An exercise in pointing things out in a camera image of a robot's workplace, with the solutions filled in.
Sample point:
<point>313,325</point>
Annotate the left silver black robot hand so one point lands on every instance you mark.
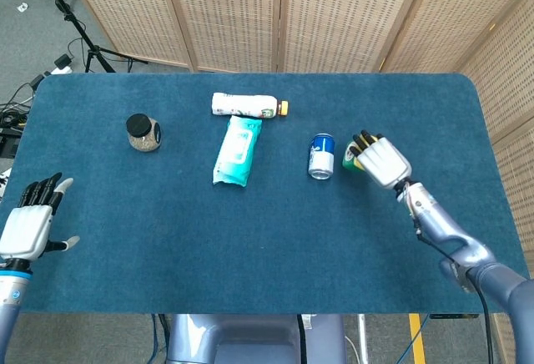
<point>27,230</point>

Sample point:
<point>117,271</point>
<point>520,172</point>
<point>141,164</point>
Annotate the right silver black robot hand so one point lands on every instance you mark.
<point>386,163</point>

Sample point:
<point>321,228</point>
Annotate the green tub with yellow lid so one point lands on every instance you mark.
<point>348,161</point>

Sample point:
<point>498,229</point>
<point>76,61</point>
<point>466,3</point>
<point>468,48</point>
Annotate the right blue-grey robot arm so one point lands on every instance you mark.
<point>442,222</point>

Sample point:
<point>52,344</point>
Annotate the blue and white drink can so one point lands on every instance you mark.
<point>322,157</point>

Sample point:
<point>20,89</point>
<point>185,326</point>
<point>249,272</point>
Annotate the black equipment box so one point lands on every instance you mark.
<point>8,143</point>

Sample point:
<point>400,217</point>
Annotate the blue felt table cover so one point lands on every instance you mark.
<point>267,234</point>

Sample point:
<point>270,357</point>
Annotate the glass jar with black lid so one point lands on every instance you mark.
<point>144,138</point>

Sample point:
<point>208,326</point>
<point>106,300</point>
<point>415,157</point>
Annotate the teal wet wipes pack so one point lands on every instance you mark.
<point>235,151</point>

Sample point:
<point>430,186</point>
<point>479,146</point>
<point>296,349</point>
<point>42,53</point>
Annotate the white bottle with orange cap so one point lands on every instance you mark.
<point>242,105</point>

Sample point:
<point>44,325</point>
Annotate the white power strip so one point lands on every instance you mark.
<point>62,70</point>

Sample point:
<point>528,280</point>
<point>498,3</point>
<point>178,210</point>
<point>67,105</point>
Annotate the white table leg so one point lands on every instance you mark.
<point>362,332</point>

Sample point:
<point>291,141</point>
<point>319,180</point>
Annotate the black power adapter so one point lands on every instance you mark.
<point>63,61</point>

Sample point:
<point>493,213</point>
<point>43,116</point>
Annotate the wooden woven folding screen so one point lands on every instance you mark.
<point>233,13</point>

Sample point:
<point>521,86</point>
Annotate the black tripod stand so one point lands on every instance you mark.
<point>68,16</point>

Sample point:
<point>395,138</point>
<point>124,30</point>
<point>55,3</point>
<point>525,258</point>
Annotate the blue-grey robot torso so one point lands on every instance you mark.
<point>250,339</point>

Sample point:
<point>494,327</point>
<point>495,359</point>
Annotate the small white paper scrap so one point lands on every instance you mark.
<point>22,6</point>

